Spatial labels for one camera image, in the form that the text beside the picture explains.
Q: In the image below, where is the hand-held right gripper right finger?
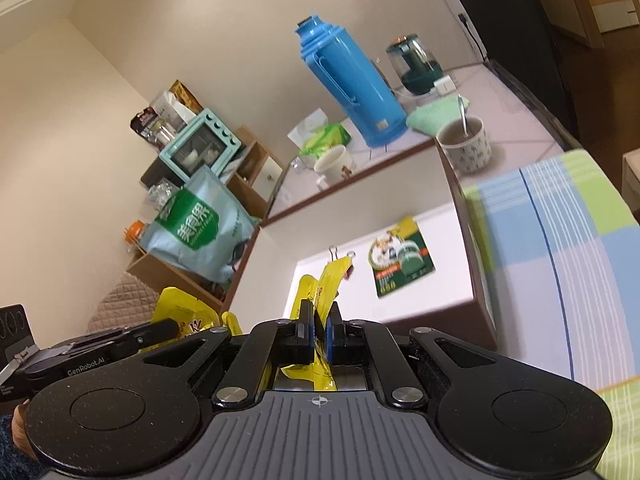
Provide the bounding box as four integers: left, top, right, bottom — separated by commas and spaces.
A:
325, 302, 502, 411

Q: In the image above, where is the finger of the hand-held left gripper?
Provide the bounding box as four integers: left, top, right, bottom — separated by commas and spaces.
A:
120, 321, 180, 353

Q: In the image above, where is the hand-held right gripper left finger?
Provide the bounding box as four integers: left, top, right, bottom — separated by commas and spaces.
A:
142, 300, 318, 411

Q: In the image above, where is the yellow snack bag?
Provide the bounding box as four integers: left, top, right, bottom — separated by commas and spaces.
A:
149, 286, 246, 357

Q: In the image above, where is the yellow snack packet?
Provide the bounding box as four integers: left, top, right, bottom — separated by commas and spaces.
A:
279, 256, 353, 394

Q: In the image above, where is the person's left forearm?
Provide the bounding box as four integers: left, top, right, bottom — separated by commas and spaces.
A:
0, 402, 47, 480

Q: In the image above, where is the white desktop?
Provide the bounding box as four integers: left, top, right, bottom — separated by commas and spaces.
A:
222, 200, 499, 352

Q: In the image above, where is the beige quilted cloth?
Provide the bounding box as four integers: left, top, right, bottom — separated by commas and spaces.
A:
85, 274, 166, 334

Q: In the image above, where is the silver binder clip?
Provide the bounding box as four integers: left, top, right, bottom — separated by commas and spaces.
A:
327, 245, 357, 280

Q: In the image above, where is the green printed leaflet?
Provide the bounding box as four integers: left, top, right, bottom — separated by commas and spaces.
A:
367, 215, 436, 300

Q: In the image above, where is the light blue bag green label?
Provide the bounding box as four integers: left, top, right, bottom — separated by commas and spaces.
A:
138, 165, 261, 284

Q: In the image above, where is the black box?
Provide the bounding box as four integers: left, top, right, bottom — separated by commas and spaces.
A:
139, 157, 192, 189

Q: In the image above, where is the white cartoon mug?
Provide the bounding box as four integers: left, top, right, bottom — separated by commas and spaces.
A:
313, 144, 357, 190

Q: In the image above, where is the wooden cabinet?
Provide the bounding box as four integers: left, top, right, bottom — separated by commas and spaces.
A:
125, 126, 287, 312

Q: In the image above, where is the mint toaster oven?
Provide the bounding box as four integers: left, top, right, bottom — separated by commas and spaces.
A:
158, 110, 245, 184

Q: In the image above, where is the green tissue pack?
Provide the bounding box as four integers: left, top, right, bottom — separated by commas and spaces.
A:
287, 108, 352, 159

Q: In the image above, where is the dark snack bag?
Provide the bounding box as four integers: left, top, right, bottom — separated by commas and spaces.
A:
130, 107, 167, 147

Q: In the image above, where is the patterned white mug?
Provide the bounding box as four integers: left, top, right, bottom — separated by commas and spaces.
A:
436, 116, 494, 175

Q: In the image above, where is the white snack bag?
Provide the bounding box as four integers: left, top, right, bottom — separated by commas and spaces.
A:
149, 90, 197, 127

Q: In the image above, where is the plaid bedsheet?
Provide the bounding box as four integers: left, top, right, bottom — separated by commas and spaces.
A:
462, 148, 640, 480

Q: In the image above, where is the green towel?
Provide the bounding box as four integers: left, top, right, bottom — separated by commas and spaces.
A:
405, 95, 472, 136

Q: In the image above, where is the brown snack box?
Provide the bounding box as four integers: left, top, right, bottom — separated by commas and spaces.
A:
168, 79, 204, 115

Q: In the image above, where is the blue thermos flask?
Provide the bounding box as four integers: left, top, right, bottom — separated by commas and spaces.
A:
294, 16, 409, 149

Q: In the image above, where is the metal spoon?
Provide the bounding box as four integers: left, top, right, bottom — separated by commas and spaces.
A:
455, 93, 471, 141

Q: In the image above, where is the green glass electric kettle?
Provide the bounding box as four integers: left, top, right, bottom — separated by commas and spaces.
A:
385, 34, 444, 97

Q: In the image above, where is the black refrigerator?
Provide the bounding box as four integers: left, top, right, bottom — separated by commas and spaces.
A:
429, 0, 584, 152

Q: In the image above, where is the wooden shelf unit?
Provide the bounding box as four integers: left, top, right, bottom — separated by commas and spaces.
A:
520, 0, 640, 52

